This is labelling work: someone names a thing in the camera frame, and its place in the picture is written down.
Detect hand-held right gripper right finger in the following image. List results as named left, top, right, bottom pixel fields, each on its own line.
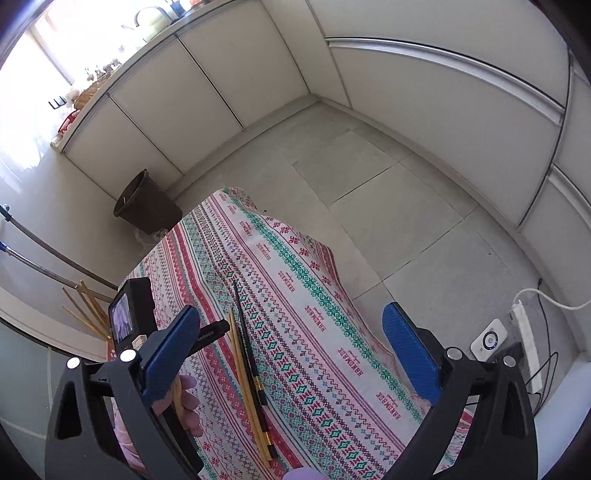
left=382, top=302, right=539, bottom=480

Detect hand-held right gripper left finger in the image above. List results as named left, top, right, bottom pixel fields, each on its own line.
left=45, top=305, right=204, bottom=480

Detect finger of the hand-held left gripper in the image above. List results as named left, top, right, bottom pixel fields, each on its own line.
left=195, top=320, right=230, bottom=350

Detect black chopstick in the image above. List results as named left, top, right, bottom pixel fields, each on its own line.
left=249, top=392, right=277, bottom=459
left=233, top=278, right=267, bottom=406

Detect bundle of wooden chopsticks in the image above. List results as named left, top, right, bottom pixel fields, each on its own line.
left=62, top=281, right=113, bottom=343

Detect tan chopstick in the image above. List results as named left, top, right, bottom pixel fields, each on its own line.
left=228, top=312, right=269, bottom=464

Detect black chopsticks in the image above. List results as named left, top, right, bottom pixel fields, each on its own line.
left=233, top=323, right=274, bottom=462

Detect person's left hand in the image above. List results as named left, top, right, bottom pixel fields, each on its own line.
left=152, top=375, right=205, bottom=439

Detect person's right hand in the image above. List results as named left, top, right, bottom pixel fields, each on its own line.
left=284, top=467, right=331, bottom=480

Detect small white electronic device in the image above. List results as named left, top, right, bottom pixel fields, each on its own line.
left=470, top=318, right=505, bottom=365

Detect black clamp mop pole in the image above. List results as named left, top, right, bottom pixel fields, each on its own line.
left=0, top=203, right=119, bottom=291

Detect patterned striped tablecloth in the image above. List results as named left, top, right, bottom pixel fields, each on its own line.
left=111, top=187, right=476, bottom=480

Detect blue grip mop pole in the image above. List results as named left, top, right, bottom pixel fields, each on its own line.
left=0, top=241, right=81, bottom=288

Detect dark brown trash bin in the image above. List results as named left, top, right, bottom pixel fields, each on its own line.
left=113, top=169, right=184, bottom=234

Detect white power strip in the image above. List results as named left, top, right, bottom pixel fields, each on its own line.
left=510, top=300, right=544, bottom=394

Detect white kitchen countertop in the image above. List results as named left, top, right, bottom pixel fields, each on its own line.
left=50, top=0, right=262, bottom=153

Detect wicker basket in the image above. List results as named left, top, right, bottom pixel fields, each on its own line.
left=74, top=85, right=110, bottom=110

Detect white three-door base cabinet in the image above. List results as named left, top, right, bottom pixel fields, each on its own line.
left=62, top=0, right=320, bottom=201

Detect white drawer base cabinet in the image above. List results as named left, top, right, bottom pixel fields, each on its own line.
left=305, top=0, right=591, bottom=289

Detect large white jug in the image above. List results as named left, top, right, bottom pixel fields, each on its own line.
left=134, top=8, right=174, bottom=42

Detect thin black cables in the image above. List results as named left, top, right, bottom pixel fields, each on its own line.
left=526, top=277, right=561, bottom=411

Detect white power cable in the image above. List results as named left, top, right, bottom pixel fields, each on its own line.
left=514, top=288, right=588, bottom=311

